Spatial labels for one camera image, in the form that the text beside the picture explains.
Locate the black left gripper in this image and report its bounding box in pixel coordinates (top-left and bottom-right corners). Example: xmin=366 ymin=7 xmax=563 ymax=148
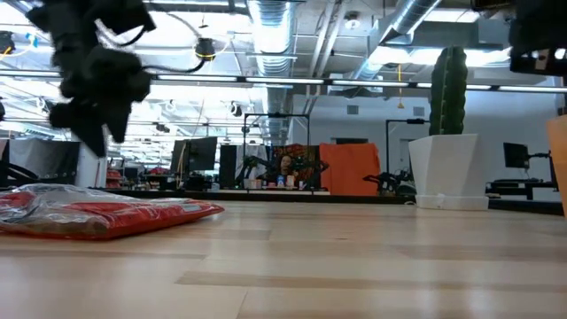
xmin=47 ymin=43 xmax=152 ymax=158

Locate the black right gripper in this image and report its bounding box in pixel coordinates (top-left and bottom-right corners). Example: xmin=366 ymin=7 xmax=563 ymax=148
xmin=509 ymin=0 xmax=567 ymax=77

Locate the red popcorn bag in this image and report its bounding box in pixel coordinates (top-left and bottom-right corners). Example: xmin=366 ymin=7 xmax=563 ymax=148
xmin=0 ymin=183 xmax=226 ymax=242

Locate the white pillar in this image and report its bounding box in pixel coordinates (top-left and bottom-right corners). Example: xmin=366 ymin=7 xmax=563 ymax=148
xmin=74 ymin=141 xmax=108 ymax=188

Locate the dark curtain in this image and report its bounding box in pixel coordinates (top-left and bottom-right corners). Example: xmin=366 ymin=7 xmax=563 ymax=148
xmin=8 ymin=138 xmax=82 ymax=185

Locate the black monitor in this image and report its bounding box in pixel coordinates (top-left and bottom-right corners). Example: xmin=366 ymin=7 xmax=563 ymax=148
xmin=171 ymin=136 xmax=219 ymax=173
xmin=502 ymin=142 xmax=531 ymax=170

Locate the green cactus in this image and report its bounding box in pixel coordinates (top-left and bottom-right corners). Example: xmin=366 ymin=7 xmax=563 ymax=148
xmin=428 ymin=43 xmax=469 ymax=136

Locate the black cabinet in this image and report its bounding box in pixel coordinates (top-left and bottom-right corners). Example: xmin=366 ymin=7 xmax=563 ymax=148
xmin=219 ymin=144 xmax=238 ymax=190

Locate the black desk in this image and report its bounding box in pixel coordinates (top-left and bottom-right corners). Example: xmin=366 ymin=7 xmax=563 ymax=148
xmin=485 ymin=177 xmax=560 ymax=201

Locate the white plant pot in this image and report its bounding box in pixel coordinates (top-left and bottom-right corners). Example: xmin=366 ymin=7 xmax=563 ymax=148
xmin=408 ymin=133 xmax=491 ymax=212

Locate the person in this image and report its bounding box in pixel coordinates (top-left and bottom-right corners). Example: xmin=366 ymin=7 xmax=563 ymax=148
xmin=274 ymin=153 xmax=297 ymax=187

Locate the black overhead light bar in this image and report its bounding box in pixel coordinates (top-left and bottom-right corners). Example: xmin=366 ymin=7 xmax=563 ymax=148
xmin=150 ymin=74 xmax=567 ymax=95

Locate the orange cloth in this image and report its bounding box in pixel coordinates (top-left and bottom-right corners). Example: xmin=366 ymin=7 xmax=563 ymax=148
xmin=318 ymin=142 xmax=383 ymax=198

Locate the black hanging camera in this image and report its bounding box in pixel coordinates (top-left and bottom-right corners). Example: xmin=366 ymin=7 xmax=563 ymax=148
xmin=194 ymin=37 xmax=217 ymax=61

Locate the silver ventilation duct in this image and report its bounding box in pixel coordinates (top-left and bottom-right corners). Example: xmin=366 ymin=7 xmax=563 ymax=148
xmin=246 ymin=0 xmax=297 ymax=134
xmin=353 ymin=0 xmax=444 ymax=85

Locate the black stand frame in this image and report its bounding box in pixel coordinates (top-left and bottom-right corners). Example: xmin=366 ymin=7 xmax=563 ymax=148
xmin=384 ymin=117 xmax=430 ymax=179
xmin=242 ymin=113 xmax=311 ymax=191

